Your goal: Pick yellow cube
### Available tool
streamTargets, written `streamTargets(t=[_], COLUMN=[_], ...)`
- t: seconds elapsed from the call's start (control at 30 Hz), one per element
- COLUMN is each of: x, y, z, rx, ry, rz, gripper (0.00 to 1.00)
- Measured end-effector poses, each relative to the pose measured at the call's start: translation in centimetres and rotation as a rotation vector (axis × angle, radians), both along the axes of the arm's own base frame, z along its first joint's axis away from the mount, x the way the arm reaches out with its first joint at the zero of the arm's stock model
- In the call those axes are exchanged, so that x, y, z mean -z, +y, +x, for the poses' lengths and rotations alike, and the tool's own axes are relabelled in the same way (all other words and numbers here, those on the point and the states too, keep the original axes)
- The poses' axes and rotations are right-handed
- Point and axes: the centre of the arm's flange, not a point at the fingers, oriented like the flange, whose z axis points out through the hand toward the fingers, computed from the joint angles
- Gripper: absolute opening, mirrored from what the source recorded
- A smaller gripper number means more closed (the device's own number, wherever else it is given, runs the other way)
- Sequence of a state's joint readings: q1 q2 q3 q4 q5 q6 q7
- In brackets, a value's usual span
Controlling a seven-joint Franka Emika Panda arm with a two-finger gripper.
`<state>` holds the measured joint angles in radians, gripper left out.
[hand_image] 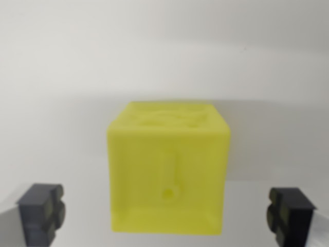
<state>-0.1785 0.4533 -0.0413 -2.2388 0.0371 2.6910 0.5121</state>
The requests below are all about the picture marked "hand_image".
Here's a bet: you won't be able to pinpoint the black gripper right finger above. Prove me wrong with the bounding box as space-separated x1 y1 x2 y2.
266 187 329 247

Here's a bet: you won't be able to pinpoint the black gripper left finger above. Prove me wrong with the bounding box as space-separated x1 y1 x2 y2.
0 183 66 247

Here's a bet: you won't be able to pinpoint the yellow cube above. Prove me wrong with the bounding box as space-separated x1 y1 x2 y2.
106 101 231 236

